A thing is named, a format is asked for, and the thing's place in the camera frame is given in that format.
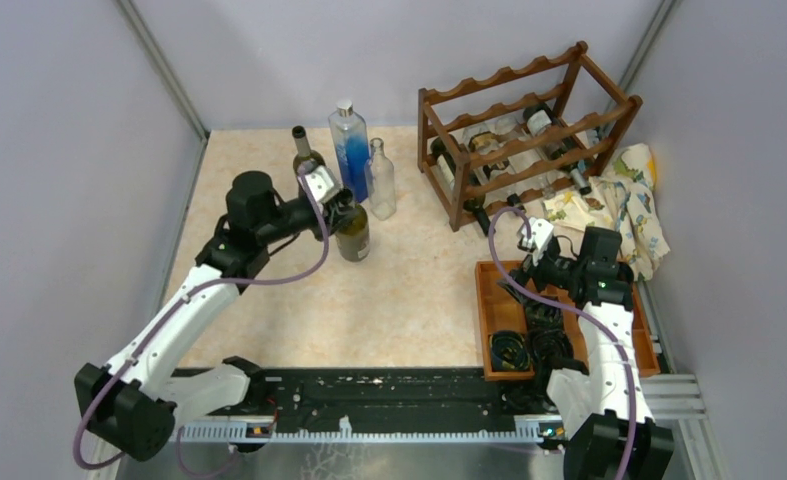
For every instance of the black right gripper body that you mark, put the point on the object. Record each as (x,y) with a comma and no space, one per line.
(547,266)

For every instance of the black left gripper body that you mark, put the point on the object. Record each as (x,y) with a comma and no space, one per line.
(329,213)

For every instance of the green wine bottle dark label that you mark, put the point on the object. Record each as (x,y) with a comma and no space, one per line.
(353,240)

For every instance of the green wine bottle grey capsule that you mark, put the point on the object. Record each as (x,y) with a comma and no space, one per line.
(541,118)

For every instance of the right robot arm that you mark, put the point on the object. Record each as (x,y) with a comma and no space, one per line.
(611,431)

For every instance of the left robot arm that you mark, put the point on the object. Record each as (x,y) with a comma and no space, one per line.
(134,401)

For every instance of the clear empty glass bottle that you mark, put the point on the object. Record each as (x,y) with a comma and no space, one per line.
(380,179)

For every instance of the green wine bottle far left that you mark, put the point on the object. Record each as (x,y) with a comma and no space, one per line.
(306,158)

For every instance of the clear blue vodka bottle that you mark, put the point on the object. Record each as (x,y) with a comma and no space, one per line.
(349,135)

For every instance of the wooden wine rack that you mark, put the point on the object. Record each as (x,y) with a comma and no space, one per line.
(478,163)

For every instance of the wooden compartment tray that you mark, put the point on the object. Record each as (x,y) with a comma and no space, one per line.
(498,311)

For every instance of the rolled green patterned tie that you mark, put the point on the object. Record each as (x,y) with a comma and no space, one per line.
(539,316)

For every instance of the rolled dark patterned tie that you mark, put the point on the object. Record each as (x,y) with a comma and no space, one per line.
(508,352)

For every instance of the rolled dark striped tie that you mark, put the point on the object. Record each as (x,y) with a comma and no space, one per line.
(547,344)

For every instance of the dinosaur print cloth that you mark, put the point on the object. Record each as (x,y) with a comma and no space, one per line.
(622,199)

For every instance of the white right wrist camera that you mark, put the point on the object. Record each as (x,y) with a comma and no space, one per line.
(534,235)

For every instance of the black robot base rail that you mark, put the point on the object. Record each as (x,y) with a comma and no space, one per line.
(423,400)

